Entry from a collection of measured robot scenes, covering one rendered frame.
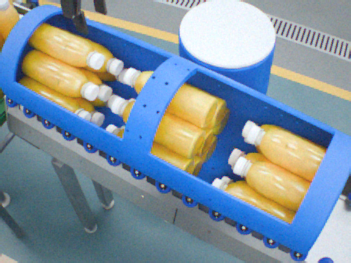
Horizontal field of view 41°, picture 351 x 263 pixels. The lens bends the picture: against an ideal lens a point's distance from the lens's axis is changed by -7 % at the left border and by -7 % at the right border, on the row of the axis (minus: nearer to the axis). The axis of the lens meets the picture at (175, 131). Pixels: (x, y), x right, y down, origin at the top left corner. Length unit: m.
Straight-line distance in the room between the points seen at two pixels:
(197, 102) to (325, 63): 1.82
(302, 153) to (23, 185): 1.66
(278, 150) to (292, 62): 1.78
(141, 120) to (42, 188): 1.40
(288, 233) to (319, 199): 0.11
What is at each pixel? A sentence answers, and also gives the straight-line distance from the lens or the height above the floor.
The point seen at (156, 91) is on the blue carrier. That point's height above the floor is 1.23.
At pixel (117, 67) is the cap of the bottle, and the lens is 1.26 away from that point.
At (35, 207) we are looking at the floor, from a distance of 2.38.
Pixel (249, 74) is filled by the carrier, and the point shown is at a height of 0.99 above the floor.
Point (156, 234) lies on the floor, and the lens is 2.23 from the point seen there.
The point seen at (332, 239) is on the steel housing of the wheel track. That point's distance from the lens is 1.28.
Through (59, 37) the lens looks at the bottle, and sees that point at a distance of 1.25.
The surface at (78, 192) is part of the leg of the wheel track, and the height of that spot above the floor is 0.38.
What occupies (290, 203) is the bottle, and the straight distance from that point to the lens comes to 1.05.
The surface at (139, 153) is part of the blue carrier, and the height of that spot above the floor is 1.14.
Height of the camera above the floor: 2.08
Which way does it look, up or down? 58 degrees down
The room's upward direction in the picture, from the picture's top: 2 degrees counter-clockwise
